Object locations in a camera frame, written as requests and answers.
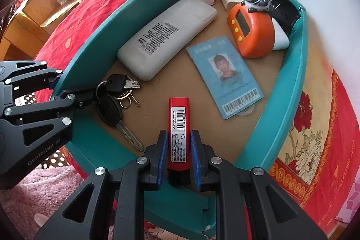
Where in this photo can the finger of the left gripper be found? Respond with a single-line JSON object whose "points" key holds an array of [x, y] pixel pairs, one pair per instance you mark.
{"points": [[21, 77], [62, 105]]}

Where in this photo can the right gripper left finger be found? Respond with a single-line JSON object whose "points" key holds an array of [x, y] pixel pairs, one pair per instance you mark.
{"points": [[110, 199]]}

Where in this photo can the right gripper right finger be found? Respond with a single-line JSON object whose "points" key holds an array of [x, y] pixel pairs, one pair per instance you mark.
{"points": [[249, 203]]}

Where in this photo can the red marker pen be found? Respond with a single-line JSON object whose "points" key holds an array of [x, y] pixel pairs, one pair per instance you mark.
{"points": [[179, 157]]}

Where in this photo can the blue ID card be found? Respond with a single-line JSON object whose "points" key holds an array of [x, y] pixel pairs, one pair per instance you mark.
{"points": [[227, 77]]}

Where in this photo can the orange monkey timer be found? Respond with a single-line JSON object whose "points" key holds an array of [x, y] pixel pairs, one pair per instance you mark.
{"points": [[252, 28]]}

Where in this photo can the pink fluffy blanket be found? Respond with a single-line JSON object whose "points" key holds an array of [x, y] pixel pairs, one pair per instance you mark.
{"points": [[40, 192]]}

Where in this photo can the polka dot fabric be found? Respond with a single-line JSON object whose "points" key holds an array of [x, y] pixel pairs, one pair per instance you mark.
{"points": [[56, 159]]}

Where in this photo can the wooden bedside shelf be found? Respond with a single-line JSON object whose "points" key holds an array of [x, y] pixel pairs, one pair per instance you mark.
{"points": [[31, 26]]}

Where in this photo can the black keys bunch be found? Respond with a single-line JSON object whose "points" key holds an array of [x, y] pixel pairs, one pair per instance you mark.
{"points": [[112, 96]]}

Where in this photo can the pink geometric box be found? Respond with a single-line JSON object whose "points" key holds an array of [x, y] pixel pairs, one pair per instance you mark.
{"points": [[350, 205]]}

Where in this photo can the red patterned cloth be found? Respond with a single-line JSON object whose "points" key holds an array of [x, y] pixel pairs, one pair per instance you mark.
{"points": [[307, 135]]}

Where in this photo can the white remote control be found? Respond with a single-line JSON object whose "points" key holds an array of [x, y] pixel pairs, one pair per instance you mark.
{"points": [[152, 47]]}

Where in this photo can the white small tube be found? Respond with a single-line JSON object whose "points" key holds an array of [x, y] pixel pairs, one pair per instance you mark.
{"points": [[281, 39]]}

